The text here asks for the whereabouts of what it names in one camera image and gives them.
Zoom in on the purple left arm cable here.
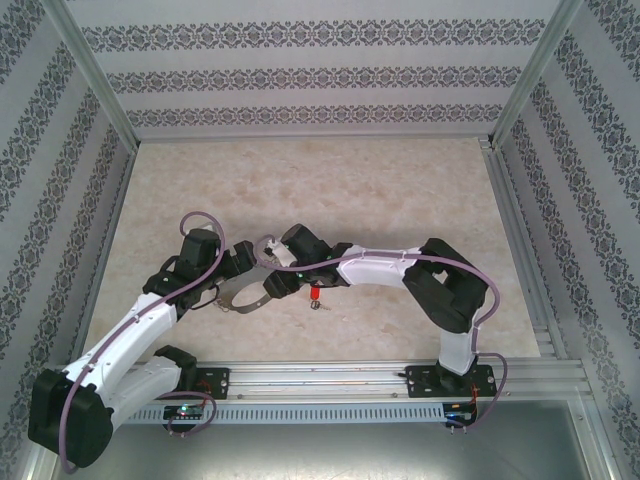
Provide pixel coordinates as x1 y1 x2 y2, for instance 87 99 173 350
59 212 232 474

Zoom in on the aluminium side rail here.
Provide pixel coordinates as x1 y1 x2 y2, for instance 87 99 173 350
479 138 570 360
69 148 137 362

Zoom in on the circuit board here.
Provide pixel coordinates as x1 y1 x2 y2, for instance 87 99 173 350
163 403 207 421
444 402 480 429

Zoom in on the right circuit board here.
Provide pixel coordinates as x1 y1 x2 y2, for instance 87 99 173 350
444 402 480 429

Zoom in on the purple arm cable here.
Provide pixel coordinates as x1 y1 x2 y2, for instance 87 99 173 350
59 212 232 474
254 234 512 431

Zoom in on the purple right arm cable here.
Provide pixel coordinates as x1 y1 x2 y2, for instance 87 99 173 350
254 234 512 431

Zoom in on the grey metal sheet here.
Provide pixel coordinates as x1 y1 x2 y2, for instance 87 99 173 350
29 392 619 480

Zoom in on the large metal keyring band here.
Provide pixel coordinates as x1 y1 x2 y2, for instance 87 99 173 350
212 255 280 317

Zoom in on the aluminium frame post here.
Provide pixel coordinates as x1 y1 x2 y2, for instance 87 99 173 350
488 0 586 149
42 0 140 149

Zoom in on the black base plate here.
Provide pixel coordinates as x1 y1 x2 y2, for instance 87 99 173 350
192 367 231 401
405 363 499 400

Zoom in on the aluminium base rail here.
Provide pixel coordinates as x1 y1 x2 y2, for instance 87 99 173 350
47 360 589 404

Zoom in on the slotted grey cable duct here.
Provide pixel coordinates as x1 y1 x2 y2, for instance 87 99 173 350
67 403 447 425

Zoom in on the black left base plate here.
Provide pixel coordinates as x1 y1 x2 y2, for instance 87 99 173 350
192 367 231 401

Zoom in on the left circuit board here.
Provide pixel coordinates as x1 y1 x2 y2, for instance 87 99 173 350
163 403 207 421

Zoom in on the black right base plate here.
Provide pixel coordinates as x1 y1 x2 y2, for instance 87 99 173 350
405 363 499 400

